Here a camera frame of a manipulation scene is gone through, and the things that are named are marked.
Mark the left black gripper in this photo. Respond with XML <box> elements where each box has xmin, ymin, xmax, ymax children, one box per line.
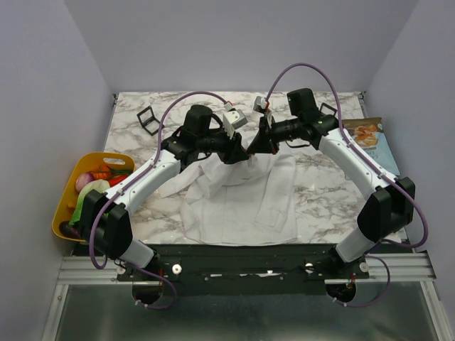
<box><xmin>196</xmin><ymin>124</ymin><xmax>250</xmax><ymax>165</ymax></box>

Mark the purple toy eggplant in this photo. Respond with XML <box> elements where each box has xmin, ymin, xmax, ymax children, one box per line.
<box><xmin>59</xmin><ymin>221</ymin><xmax>82</xmax><ymax>240</ymax></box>

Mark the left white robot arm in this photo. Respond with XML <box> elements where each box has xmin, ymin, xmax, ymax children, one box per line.
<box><xmin>77</xmin><ymin>103</ymin><xmax>249</xmax><ymax>281</ymax></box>

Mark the purple toy onion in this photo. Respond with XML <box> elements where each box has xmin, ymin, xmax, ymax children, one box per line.
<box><xmin>75</xmin><ymin>172</ymin><xmax>95</xmax><ymax>193</ymax></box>

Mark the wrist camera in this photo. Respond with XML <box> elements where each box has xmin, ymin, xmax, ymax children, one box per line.
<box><xmin>223</xmin><ymin>110</ymin><xmax>247</xmax><ymax>131</ymax></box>
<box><xmin>252</xmin><ymin>96</ymin><xmax>269</xmax><ymax>114</ymax></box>

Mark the red toy pepper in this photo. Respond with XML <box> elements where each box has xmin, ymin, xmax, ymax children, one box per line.
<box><xmin>107</xmin><ymin>174</ymin><xmax>129</xmax><ymax>188</ymax></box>

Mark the white button shirt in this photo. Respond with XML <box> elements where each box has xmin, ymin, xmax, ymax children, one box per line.
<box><xmin>159</xmin><ymin>146</ymin><xmax>297</xmax><ymax>246</ymax></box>

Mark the yellow plastic basket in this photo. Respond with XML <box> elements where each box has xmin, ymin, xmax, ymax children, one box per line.
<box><xmin>51</xmin><ymin>152</ymin><xmax>135</xmax><ymax>242</ymax></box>

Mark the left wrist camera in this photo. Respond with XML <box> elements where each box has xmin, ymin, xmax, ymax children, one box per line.
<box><xmin>223</xmin><ymin>110</ymin><xmax>247</xmax><ymax>131</ymax></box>

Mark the orange toy carrot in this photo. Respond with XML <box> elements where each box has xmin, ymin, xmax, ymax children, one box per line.
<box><xmin>90</xmin><ymin>165</ymin><xmax>112</xmax><ymax>180</ymax></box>

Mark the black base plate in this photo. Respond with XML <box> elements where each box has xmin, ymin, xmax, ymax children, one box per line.
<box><xmin>73</xmin><ymin>242</ymin><xmax>381</xmax><ymax>296</ymax></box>

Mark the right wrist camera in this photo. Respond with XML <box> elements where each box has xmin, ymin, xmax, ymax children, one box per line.
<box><xmin>252</xmin><ymin>96</ymin><xmax>269</xmax><ymax>114</ymax></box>

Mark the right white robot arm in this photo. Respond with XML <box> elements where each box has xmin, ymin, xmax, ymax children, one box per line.
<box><xmin>247</xmin><ymin>88</ymin><xmax>415</xmax><ymax>278</ymax></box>

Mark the blue chips bag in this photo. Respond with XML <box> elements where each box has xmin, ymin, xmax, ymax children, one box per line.
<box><xmin>343</xmin><ymin>117</ymin><xmax>400</xmax><ymax>177</ymax></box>

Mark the aluminium rail frame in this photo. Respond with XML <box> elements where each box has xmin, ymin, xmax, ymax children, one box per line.
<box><xmin>41</xmin><ymin>252</ymin><xmax>454</xmax><ymax>340</ymax></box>

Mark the green toy lettuce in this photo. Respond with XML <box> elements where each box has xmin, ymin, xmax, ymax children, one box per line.
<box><xmin>69</xmin><ymin>180</ymin><xmax>110</xmax><ymax>226</ymax></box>

